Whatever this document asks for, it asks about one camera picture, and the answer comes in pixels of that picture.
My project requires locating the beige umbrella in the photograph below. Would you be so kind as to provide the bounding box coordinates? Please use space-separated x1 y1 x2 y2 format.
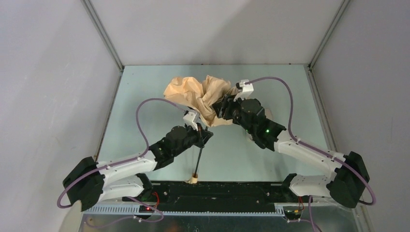
163 75 241 185

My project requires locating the beige umbrella sleeve cover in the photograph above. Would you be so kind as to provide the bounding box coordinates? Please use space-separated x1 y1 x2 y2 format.
264 108 273 120

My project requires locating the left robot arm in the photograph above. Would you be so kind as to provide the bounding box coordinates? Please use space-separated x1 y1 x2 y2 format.
62 126 214 211

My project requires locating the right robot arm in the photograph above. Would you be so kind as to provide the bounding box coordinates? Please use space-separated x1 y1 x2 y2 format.
212 95 369 208

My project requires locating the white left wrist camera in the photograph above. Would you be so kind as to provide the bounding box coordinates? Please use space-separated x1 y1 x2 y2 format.
183 110 200 131

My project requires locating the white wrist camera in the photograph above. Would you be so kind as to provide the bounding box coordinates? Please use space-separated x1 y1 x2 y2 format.
183 110 200 131
234 79 254 102

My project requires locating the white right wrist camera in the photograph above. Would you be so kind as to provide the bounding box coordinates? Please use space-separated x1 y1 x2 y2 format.
234 79 254 102

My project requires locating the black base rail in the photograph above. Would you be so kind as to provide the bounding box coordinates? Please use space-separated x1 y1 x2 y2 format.
135 181 299 210

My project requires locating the aluminium frame rail right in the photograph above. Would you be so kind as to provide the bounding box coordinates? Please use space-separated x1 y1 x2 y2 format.
305 0 351 151

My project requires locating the aluminium frame rail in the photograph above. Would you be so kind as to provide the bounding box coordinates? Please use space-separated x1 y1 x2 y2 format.
80 0 124 72
305 0 351 151

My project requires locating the grey slotted cable duct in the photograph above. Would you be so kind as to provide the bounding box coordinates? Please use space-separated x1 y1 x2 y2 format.
84 204 285 216

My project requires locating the aluminium frame rail left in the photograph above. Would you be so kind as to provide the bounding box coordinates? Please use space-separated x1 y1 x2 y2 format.
80 0 124 72

